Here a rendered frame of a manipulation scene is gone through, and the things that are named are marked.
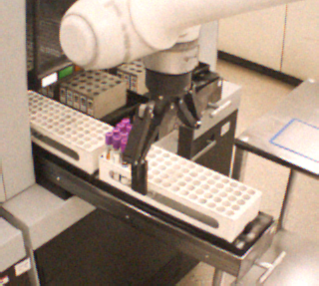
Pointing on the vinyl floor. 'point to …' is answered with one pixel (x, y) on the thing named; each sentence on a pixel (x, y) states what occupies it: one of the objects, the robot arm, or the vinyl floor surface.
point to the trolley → (308, 251)
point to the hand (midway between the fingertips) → (162, 169)
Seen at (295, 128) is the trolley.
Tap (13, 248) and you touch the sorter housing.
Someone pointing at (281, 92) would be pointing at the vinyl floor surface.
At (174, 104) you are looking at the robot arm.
